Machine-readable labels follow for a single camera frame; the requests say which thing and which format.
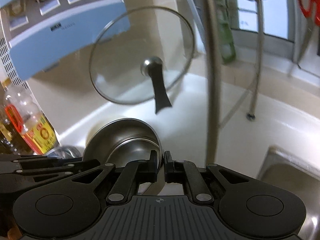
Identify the clear oil jug red handle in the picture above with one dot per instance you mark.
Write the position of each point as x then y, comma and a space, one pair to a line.
28, 119

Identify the steel rack leg far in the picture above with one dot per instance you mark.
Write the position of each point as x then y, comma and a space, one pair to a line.
258, 64

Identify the stainless steel bowl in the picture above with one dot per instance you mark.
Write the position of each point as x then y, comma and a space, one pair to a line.
124, 140

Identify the blue range hood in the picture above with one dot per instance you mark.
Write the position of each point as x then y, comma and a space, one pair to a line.
39, 33

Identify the glass pot lid black handle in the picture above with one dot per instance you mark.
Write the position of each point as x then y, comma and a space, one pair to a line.
141, 55

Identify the steel rack leg near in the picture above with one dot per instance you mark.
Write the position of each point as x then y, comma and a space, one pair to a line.
213, 59

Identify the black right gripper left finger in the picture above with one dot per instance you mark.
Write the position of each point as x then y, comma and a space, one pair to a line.
133, 174

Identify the dark oil jug yellow handle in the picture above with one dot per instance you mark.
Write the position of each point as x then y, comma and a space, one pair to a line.
11, 139

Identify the steel rack leg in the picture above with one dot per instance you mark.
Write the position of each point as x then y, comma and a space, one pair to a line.
258, 64
213, 59

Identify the red handled scissors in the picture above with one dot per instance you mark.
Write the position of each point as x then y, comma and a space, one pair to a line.
310, 10

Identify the stainless steel sink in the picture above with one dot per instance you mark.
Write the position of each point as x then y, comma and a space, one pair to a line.
287, 171

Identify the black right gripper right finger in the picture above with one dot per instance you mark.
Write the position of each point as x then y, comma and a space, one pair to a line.
187, 174

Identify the large steel round plate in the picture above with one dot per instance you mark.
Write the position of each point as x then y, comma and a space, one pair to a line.
64, 152

